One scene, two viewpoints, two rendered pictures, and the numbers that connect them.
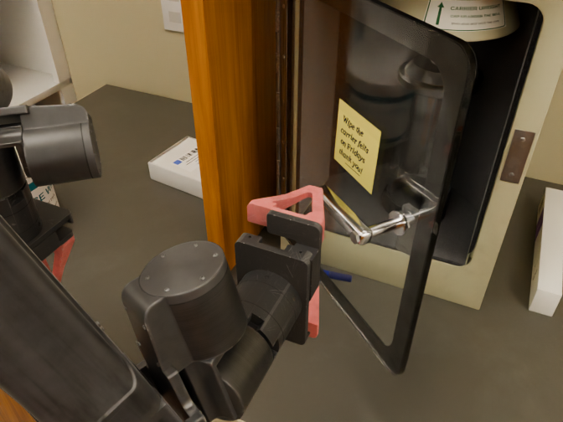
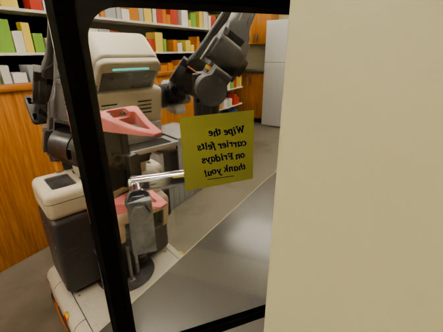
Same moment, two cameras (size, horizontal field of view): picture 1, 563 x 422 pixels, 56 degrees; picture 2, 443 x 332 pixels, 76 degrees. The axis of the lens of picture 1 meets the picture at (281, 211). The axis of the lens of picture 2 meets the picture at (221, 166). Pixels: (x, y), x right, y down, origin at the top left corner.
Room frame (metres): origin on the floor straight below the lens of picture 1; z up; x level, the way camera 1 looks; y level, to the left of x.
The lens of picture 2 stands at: (0.51, -0.35, 1.34)
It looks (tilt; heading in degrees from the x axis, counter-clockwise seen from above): 22 degrees down; 97
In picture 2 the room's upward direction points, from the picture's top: straight up
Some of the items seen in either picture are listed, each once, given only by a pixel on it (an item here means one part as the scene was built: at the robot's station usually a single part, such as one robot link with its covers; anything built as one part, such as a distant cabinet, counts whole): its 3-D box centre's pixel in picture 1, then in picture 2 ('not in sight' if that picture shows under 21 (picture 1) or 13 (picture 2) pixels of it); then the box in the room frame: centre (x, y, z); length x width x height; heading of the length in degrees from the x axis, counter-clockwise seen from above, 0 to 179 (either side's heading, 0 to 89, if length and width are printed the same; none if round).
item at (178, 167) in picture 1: (200, 167); not in sight; (0.87, 0.16, 0.96); 0.16 x 0.12 x 0.04; 59
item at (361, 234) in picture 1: (357, 210); not in sight; (0.42, -0.08, 1.20); 0.10 x 0.05 x 0.03; 27
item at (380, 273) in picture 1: (343, 175); (240, 193); (0.50, -0.07, 1.19); 0.30 x 0.01 x 0.40; 27
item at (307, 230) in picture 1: (296, 228); not in sight; (0.36, -0.01, 1.23); 0.09 x 0.07 x 0.07; 155
